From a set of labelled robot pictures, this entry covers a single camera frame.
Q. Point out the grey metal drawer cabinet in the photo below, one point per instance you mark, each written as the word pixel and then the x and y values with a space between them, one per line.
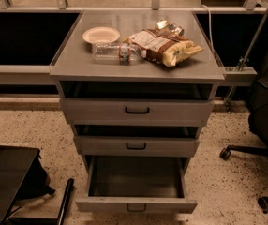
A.
pixel 76 63

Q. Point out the grey top drawer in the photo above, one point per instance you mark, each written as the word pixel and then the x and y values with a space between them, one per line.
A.
pixel 135 103

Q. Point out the grey drawer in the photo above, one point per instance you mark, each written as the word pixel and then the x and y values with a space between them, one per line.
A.
pixel 135 103
pixel 146 141
pixel 136 185

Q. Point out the grey middle drawer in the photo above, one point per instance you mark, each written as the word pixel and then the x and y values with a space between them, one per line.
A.
pixel 146 141

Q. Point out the grey bottom drawer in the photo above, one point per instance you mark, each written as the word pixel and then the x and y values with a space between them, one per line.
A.
pixel 136 185

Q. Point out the clear plastic water bottle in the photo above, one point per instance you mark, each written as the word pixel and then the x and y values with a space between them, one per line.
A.
pixel 124 53

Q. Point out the yellow brown chip bag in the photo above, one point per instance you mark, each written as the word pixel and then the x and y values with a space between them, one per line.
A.
pixel 165 44

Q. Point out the white paper bowl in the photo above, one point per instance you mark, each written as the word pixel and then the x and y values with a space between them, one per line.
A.
pixel 100 35

